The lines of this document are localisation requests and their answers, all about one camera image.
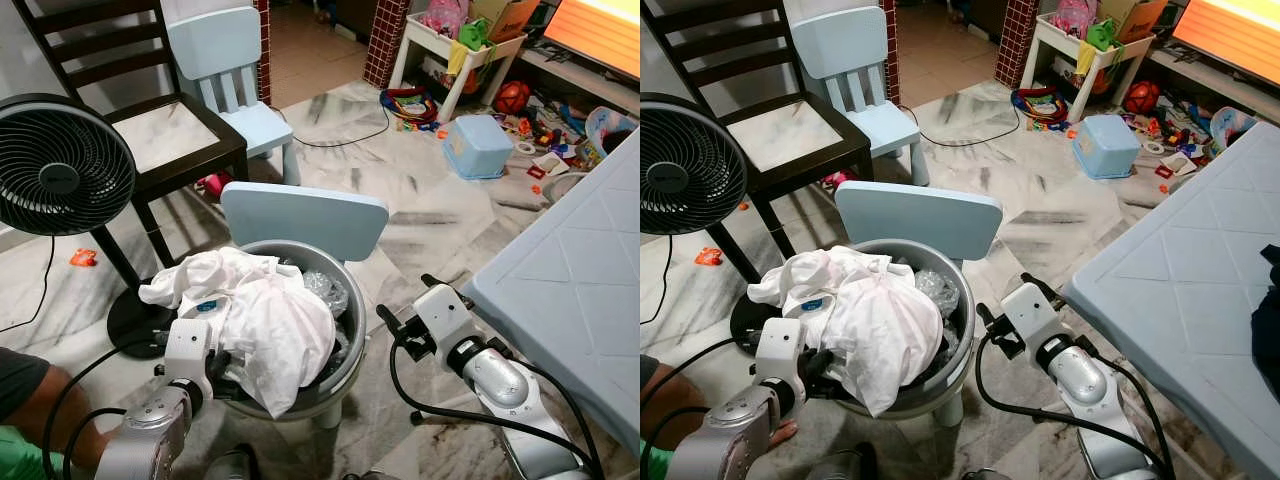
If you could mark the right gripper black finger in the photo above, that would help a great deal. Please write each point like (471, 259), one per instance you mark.
(388, 319)
(1036, 284)
(435, 282)
(986, 317)

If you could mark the white shirt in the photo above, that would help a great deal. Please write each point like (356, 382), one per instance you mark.
(870, 320)
(260, 320)

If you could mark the clear plastic bag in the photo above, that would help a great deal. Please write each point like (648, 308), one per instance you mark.
(938, 290)
(325, 290)

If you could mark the grey laundry basket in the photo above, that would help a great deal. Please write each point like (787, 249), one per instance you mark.
(345, 375)
(958, 375)

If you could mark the grey robot left leg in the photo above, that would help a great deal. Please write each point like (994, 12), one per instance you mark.
(232, 463)
(840, 463)

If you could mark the light blue child chair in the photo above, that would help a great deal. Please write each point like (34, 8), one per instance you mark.
(305, 215)
(920, 215)
(850, 50)
(225, 50)

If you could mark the light grey folding table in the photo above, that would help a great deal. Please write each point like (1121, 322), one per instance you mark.
(570, 290)
(1180, 290)

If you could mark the light blue plastic box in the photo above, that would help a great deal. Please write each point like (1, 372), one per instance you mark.
(1108, 145)
(480, 145)

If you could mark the small orange toy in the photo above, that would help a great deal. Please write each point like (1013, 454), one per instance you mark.
(83, 257)
(708, 256)

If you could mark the person in dark shirt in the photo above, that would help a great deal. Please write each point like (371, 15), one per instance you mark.
(650, 378)
(25, 385)

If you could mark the colourful floor bag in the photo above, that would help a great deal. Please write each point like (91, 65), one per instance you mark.
(1035, 105)
(405, 105)

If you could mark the small pink toy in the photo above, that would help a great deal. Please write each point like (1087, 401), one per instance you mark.
(213, 185)
(838, 180)

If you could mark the red basketball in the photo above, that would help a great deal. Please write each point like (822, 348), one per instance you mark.
(1140, 97)
(512, 97)

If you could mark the dark wooden chair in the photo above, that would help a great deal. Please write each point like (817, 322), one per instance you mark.
(190, 160)
(810, 160)

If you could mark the light blue toy bucket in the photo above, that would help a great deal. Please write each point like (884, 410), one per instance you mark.
(605, 125)
(1232, 125)

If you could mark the dark navy garment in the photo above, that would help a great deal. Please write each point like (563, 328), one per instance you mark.
(1268, 320)

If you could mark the black standing fan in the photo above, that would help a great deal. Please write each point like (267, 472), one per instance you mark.
(60, 165)
(685, 165)

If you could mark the white toy shelf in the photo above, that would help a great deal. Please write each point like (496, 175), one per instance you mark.
(440, 35)
(1065, 35)

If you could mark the green toy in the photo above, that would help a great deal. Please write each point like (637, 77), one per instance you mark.
(472, 35)
(1100, 35)

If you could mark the pink bag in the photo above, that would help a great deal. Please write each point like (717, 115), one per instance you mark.
(1072, 15)
(445, 15)

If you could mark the orange cardboard box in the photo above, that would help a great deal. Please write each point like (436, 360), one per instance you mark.
(1135, 15)
(510, 15)

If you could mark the flat television screen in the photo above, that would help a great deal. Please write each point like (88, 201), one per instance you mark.
(1230, 35)
(600, 35)

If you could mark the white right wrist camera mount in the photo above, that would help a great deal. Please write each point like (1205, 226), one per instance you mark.
(445, 315)
(1030, 315)

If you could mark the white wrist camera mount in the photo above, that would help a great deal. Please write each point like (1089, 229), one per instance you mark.
(1030, 315)
(445, 315)
(188, 345)
(780, 345)

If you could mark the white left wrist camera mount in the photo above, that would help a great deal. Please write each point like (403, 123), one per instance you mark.
(780, 345)
(188, 345)

